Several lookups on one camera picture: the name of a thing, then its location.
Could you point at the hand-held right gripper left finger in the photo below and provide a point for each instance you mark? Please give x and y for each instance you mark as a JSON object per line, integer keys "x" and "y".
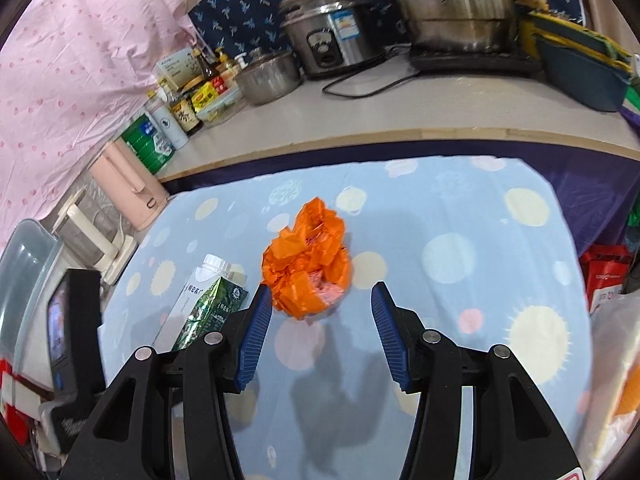
{"x": 255, "y": 332}

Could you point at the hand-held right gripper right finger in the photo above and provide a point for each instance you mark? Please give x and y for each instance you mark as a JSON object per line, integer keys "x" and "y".
{"x": 390, "y": 332}

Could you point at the orange plastic bag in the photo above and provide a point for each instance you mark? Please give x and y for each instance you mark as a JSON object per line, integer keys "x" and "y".
{"x": 310, "y": 250}

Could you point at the white plastic trash bag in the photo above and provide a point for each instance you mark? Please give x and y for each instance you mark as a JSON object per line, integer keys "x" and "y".
{"x": 615, "y": 340}

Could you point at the green white milk carton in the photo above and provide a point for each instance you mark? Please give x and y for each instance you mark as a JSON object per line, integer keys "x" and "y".
{"x": 210, "y": 305}

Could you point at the clear plastic storage box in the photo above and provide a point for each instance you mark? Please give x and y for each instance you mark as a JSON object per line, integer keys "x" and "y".
{"x": 25, "y": 270}

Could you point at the blue dotted blanket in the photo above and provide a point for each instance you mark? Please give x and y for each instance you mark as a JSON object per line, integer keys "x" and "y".
{"x": 450, "y": 260}

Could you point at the red packet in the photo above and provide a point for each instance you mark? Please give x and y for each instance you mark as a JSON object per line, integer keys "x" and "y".
{"x": 10, "y": 410}

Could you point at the pink electric kettle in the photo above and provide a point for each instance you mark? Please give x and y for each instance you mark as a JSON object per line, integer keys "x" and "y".
{"x": 130, "y": 185}

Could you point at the green white tin can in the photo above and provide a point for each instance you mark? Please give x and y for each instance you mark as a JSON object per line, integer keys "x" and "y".
{"x": 147, "y": 142}

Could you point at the red printed bag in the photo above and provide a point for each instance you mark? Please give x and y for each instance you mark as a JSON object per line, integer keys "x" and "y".
{"x": 605, "y": 275}

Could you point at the clear plastic food container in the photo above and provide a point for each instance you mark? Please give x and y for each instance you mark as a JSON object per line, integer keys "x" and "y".
{"x": 225, "y": 107}

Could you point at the white cylindrical bottle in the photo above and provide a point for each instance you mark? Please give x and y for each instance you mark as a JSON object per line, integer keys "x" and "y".
{"x": 167, "y": 122}

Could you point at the dark sauce bottle yellow label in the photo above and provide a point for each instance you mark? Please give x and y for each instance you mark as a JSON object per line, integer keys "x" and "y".
{"x": 186, "y": 115}

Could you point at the yellow seasoning packet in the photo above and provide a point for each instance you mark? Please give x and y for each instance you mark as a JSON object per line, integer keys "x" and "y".
{"x": 207, "y": 95}

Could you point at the steel bowl with lid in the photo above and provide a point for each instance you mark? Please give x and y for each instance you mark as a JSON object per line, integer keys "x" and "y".
{"x": 270, "y": 82}

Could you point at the pink dotted curtain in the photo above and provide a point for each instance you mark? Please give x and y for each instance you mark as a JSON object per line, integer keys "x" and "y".
{"x": 65, "y": 85}

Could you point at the amber pump bottle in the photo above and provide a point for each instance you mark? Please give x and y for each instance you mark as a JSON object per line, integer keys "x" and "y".
{"x": 239, "y": 67}

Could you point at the green plastic bag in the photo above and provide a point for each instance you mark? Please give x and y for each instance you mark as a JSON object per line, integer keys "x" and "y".
{"x": 635, "y": 222}

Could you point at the dark glass bottle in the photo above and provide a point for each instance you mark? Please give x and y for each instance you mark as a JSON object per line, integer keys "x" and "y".
{"x": 205, "y": 65}

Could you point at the white green carton box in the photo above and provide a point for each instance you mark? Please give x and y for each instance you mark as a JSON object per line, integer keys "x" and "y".
{"x": 175, "y": 67}

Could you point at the black induction cooktop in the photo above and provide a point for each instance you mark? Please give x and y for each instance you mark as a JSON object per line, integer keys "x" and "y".
{"x": 475, "y": 62}

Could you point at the steel rice cooker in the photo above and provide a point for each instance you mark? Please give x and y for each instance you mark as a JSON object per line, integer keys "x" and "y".
{"x": 340, "y": 35}

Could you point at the dark blue plastic basin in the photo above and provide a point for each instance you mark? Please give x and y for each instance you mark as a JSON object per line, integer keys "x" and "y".
{"x": 575, "y": 75}

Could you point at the navy printed cloth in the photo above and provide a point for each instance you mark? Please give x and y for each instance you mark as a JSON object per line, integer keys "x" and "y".
{"x": 240, "y": 10}

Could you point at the purple cloth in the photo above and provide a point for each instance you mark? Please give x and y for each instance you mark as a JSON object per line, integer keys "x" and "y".
{"x": 632, "y": 117}

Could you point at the large steel steamer pot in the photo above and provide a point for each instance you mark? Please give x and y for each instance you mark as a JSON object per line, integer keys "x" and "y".
{"x": 450, "y": 10}

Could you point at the yellow plastic basin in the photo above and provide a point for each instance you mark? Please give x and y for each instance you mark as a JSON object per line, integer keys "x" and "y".
{"x": 590, "y": 50}
{"x": 565, "y": 22}

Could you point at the green scouring cloth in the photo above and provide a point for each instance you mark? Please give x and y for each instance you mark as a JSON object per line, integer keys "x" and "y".
{"x": 616, "y": 50}

